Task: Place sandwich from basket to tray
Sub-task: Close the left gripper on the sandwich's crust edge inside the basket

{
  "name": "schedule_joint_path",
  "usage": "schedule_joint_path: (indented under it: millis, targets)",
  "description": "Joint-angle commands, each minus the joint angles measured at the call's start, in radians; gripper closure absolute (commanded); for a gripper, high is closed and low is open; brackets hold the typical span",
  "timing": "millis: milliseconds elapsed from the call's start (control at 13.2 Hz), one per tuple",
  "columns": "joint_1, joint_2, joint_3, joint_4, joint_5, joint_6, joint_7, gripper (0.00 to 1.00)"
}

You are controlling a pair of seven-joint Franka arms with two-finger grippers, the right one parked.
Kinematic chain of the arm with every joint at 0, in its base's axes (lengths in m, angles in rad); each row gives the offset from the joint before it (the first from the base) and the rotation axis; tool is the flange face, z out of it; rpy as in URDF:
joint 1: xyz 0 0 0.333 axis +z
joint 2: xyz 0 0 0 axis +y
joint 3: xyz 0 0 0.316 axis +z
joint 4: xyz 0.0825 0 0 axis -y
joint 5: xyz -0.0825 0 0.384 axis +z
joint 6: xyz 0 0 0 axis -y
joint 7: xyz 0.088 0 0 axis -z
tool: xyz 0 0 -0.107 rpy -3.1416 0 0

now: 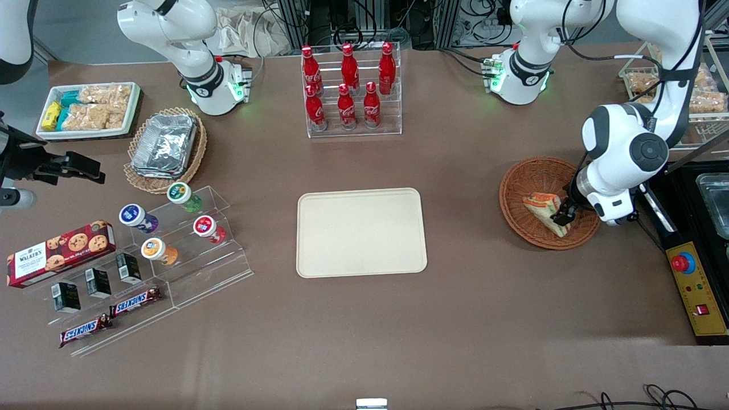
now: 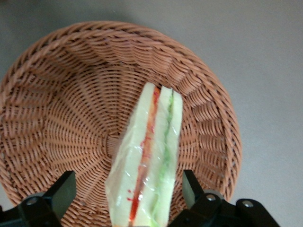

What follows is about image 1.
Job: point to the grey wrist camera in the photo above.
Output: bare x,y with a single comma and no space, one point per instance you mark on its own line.
615,208
17,198

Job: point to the oval light wicker basket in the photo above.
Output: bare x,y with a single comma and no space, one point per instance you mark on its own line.
195,159

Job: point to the white rectangular snack bin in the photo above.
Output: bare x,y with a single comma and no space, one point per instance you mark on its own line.
85,133

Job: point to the yellow snack packet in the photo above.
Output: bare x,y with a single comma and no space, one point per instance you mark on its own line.
51,117

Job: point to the yellow emergency stop control box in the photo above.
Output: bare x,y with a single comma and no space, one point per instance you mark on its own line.
697,296

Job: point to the triangle sandwich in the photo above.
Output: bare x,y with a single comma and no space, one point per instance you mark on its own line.
538,208

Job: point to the green lid gum jar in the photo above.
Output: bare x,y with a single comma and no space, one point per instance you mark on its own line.
179,193

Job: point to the purple lid gum jar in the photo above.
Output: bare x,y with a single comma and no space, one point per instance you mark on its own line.
131,215

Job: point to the Snickers chocolate bar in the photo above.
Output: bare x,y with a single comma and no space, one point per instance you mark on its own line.
85,331
135,302

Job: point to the clear acrylic stepped display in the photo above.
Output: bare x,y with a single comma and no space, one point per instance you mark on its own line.
228,267

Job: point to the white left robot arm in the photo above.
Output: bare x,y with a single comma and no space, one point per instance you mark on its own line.
626,142

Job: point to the red Walkers cookie box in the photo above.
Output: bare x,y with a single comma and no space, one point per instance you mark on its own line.
62,250

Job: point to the white crumpled cloth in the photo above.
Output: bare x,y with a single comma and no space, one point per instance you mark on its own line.
239,34

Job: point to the clear rice cracker bag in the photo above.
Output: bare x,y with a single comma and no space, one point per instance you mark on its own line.
91,117
105,94

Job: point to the metal container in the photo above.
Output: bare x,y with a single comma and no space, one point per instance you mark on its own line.
715,199

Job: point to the small black box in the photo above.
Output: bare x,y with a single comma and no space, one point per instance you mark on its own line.
66,297
98,283
128,267

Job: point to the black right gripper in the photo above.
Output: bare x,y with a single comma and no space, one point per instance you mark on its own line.
23,160

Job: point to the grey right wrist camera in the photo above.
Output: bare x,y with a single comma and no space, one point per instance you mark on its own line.
17,198

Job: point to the red lid gum jar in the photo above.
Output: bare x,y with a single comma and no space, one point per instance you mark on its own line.
203,226

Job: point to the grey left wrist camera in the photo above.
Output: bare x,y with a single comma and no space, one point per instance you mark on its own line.
615,208

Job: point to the black appliance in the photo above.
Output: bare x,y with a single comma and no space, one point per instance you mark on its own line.
683,205

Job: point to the round brown wicker basket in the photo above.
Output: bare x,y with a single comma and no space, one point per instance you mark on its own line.
535,173

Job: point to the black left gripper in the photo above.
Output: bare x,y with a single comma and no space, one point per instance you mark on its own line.
570,206

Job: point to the beige plastic tray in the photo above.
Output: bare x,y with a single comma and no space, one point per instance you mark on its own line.
361,233

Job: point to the orange lid gum jar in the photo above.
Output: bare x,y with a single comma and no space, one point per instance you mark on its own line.
152,249

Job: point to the clear cracker snack bag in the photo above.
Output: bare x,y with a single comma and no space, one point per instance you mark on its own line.
641,82
709,102
709,77

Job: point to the red cola bottle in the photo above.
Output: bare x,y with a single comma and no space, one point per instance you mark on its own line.
372,108
310,68
315,111
349,65
346,111
387,65

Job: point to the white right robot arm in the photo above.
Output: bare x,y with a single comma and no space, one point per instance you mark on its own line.
171,28

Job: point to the stacked foil containers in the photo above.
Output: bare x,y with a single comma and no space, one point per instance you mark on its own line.
165,145

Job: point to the teal snack packet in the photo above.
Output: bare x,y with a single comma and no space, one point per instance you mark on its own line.
62,118
69,98

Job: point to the clear acrylic bottle rack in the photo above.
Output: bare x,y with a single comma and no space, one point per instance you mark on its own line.
390,122

